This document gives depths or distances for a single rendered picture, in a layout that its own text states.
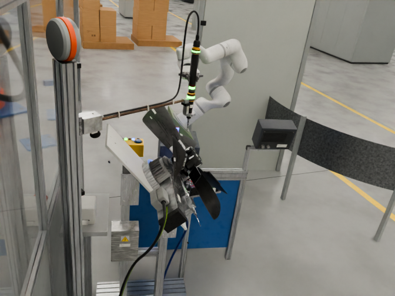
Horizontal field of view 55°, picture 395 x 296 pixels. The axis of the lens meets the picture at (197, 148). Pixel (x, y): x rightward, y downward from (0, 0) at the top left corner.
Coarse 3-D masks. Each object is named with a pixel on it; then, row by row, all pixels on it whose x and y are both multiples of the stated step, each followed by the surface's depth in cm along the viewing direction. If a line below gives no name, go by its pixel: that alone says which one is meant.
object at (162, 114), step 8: (152, 112) 205; (160, 112) 210; (168, 112) 215; (144, 120) 199; (152, 120) 204; (160, 120) 207; (168, 120) 211; (152, 128) 202; (160, 128) 206; (168, 128) 209; (160, 136) 205; (168, 136) 208; (176, 136) 211; (168, 144) 207
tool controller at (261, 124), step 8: (264, 120) 263; (272, 120) 264; (280, 120) 266; (288, 120) 267; (256, 128) 266; (264, 128) 256; (272, 128) 258; (280, 128) 259; (288, 128) 260; (296, 128) 262; (256, 136) 266; (264, 136) 260; (272, 136) 261; (280, 136) 262; (288, 136) 264; (256, 144) 266; (264, 144) 266; (272, 144) 267; (280, 144) 268; (288, 144) 269
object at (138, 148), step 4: (128, 140) 252; (132, 140) 252; (128, 144) 247; (132, 144) 247; (136, 144) 248; (140, 144) 248; (132, 148) 248; (136, 148) 248; (140, 148) 249; (136, 152) 250; (140, 152) 250; (140, 156) 252
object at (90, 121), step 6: (84, 114) 163; (90, 114) 163; (96, 114) 164; (84, 120) 158; (90, 120) 160; (96, 120) 163; (84, 126) 159; (90, 126) 161; (96, 126) 164; (84, 132) 160; (90, 132) 163
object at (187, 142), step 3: (183, 135) 243; (180, 138) 236; (183, 138) 237; (186, 138) 240; (189, 138) 243; (183, 141) 233; (186, 141) 234; (189, 141) 237; (192, 141) 240; (195, 141) 245; (183, 144) 228; (186, 144) 229; (189, 144) 231; (192, 144) 233; (195, 144) 236; (186, 147) 226
